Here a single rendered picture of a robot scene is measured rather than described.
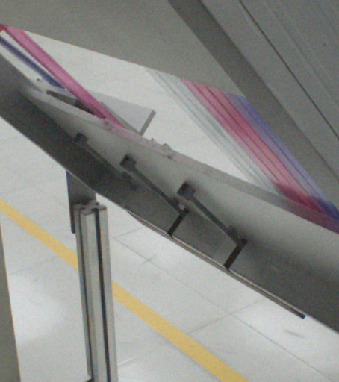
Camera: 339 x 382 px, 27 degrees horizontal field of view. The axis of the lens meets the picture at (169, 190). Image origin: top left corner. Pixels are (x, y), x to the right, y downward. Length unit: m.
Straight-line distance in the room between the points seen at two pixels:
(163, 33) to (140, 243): 2.01
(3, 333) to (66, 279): 0.88
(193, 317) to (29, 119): 1.13
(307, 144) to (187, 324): 1.71
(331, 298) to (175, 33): 0.43
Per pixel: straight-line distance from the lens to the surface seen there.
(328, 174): 0.28
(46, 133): 0.99
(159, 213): 0.94
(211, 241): 0.86
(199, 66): 0.40
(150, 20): 0.38
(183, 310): 2.01
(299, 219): 0.57
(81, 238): 1.13
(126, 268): 2.23
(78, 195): 1.12
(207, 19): 0.22
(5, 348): 1.36
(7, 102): 0.95
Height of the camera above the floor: 1.09
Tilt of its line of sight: 23 degrees down
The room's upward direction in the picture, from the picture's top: 2 degrees counter-clockwise
